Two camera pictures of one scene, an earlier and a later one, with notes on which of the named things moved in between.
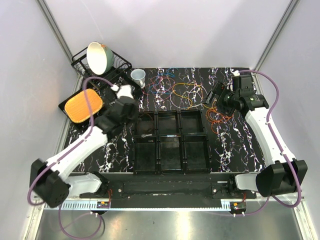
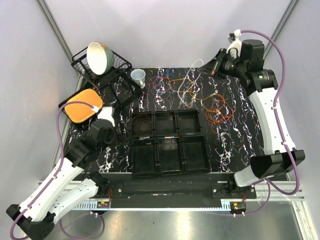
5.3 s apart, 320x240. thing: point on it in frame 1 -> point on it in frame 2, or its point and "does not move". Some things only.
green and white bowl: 100,57 does not move
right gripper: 222,89 -> 215,65
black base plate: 169,186 does not move
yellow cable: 188,98 -> 192,102
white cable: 189,100 -> 193,82
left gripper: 135,110 -> 114,131
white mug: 138,75 does not move
